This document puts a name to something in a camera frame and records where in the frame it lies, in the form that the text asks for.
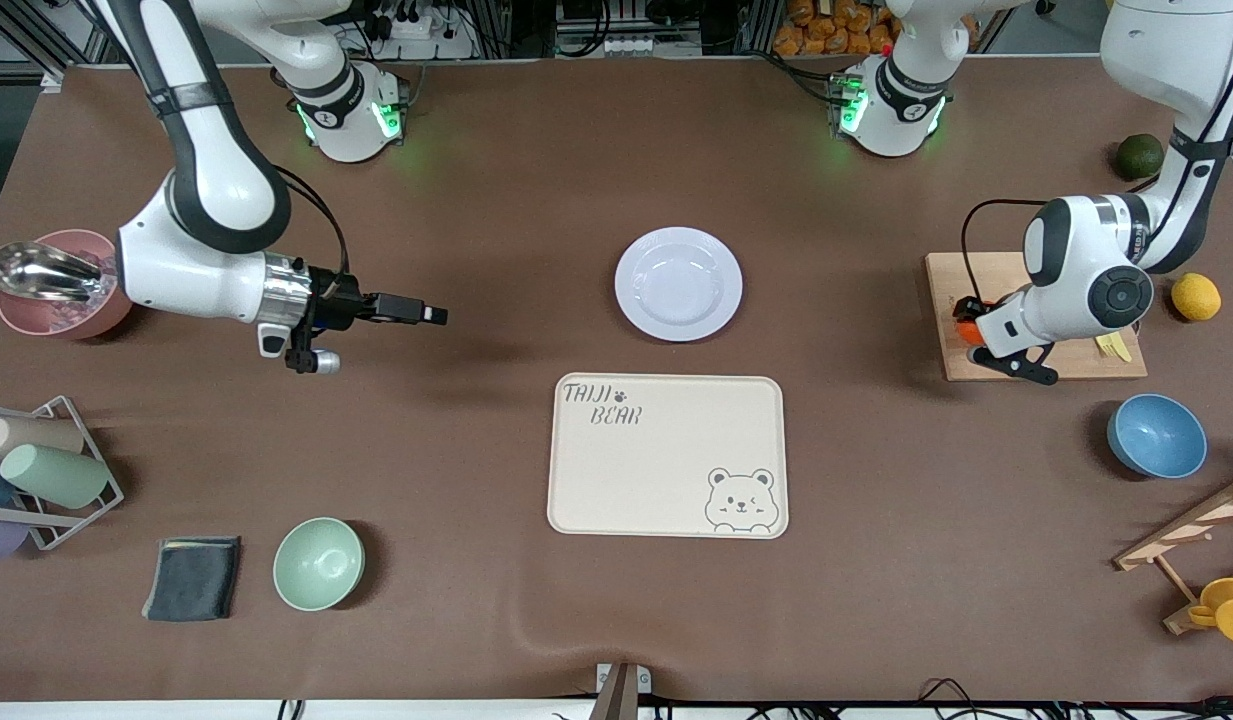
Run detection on pale lavender round plate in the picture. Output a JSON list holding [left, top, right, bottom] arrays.
[[614, 227, 744, 343]]

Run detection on wooden cutting board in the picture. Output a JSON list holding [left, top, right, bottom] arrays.
[[924, 251, 1149, 382]]

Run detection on blue bowl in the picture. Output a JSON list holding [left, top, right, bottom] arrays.
[[1107, 393, 1208, 480]]

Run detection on yellow lemon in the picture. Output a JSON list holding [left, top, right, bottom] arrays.
[[1171, 272, 1223, 323]]

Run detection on dark green lime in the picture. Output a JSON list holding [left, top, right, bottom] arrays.
[[1117, 133, 1166, 181]]

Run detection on mint green bowl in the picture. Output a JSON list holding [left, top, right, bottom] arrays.
[[272, 517, 365, 612]]

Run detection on white power strip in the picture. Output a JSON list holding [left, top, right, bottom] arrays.
[[371, 0, 479, 61]]

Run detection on pink bowl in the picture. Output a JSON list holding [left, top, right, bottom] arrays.
[[0, 229, 135, 340]]

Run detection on shiny metal scoop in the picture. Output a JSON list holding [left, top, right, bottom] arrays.
[[0, 241, 112, 303]]

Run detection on cream tray with bear print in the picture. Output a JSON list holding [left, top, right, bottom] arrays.
[[547, 374, 789, 540]]

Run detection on wooden mug rack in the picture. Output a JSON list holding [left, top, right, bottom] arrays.
[[1113, 470, 1233, 636]]

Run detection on pile of orange fruit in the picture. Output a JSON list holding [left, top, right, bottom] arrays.
[[773, 0, 902, 57]]

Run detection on dark grey folded cloth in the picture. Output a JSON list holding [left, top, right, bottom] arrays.
[[141, 536, 243, 623]]

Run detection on mint green cup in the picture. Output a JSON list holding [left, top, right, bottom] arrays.
[[0, 443, 110, 509]]

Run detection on beige cup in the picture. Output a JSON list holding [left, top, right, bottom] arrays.
[[0, 415, 85, 460]]

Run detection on yellow mug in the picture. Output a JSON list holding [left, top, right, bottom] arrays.
[[1188, 577, 1233, 648]]

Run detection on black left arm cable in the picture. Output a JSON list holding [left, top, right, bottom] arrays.
[[960, 198, 1049, 301]]

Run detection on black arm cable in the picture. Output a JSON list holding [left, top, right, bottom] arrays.
[[271, 163, 353, 301], [960, 198, 1049, 301]]

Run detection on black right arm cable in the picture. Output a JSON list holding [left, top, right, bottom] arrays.
[[271, 163, 353, 301]]

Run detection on grey wire cup rack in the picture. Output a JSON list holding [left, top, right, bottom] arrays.
[[0, 395, 125, 552]]

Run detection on black cables at table edge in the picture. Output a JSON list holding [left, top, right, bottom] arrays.
[[916, 678, 1233, 720]]

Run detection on metal camera stand clamp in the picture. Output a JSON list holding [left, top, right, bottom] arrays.
[[588, 662, 653, 720]]

